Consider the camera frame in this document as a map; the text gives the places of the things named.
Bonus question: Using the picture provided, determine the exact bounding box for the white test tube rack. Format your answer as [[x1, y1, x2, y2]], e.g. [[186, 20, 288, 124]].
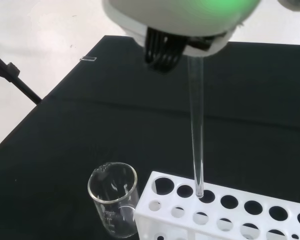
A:
[[134, 170, 300, 240]]

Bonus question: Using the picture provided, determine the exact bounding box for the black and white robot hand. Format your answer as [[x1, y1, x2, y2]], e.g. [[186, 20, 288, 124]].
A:
[[101, 0, 263, 75]]

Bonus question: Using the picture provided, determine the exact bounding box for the grey round cap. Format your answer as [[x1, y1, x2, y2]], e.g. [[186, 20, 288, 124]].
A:
[[277, 0, 300, 12]]

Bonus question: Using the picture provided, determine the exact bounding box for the black bench cloth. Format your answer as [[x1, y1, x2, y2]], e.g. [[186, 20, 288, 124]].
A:
[[0, 34, 300, 240]]

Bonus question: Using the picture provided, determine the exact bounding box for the clear glass beaker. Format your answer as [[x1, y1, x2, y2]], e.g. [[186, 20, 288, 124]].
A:
[[87, 161, 139, 239]]

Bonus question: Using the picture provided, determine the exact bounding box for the black tripod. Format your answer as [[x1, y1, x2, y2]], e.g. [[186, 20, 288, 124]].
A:
[[0, 34, 43, 153]]

